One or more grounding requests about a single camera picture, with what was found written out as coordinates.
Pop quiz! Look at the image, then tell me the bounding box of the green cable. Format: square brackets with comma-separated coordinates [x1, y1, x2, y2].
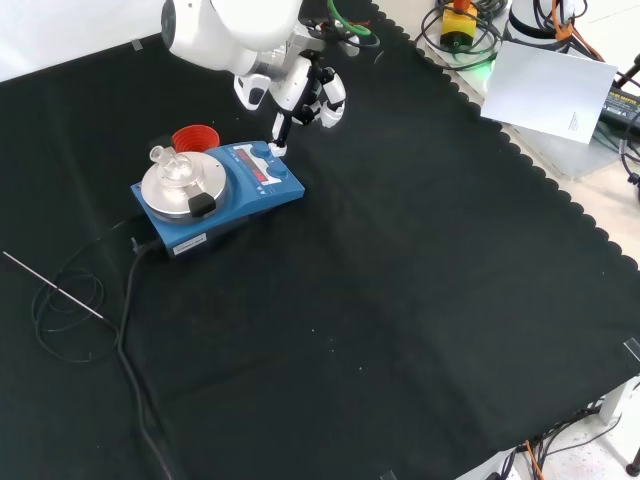
[326, 0, 374, 38]

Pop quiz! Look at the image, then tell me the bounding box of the floor cable bundle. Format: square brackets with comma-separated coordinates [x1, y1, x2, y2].
[499, 407, 619, 480]

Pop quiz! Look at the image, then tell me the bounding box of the silver heating block, black handle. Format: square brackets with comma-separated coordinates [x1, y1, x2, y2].
[149, 159, 218, 218]

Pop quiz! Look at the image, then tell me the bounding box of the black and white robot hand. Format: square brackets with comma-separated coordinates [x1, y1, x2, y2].
[233, 49, 348, 156]

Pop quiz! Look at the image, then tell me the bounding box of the white table leg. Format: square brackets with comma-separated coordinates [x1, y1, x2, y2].
[597, 378, 640, 427]

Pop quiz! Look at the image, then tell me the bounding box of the black power adapter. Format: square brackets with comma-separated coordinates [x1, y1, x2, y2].
[598, 83, 640, 132]

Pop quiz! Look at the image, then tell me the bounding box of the thick black power cable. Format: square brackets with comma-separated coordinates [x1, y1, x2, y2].
[115, 237, 182, 480]

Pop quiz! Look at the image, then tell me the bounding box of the clear round-bottom glass flask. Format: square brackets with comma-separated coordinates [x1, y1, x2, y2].
[149, 145, 195, 191]

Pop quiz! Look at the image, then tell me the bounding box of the thin black probe cable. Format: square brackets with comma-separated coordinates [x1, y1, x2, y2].
[31, 217, 146, 364]

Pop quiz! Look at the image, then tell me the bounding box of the yellow stop button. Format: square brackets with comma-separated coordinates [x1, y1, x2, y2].
[439, 0, 477, 49]

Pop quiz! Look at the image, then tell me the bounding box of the orange cable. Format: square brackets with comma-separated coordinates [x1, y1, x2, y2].
[552, 0, 607, 62]

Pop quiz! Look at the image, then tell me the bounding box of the orange ribbed funnel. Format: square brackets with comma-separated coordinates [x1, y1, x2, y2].
[172, 124, 221, 156]

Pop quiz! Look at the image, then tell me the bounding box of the black table cloth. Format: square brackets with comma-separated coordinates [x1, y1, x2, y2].
[0, 0, 640, 480]

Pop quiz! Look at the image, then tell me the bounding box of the blue-based heater with steel plate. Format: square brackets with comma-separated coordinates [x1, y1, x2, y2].
[130, 140, 306, 259]

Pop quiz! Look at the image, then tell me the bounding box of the pale board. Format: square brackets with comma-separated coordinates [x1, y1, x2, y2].
[479, 40, 620, 147]

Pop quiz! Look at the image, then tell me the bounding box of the thin metal probe rod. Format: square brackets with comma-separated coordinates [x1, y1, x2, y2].
[2, 250, 106, 320]

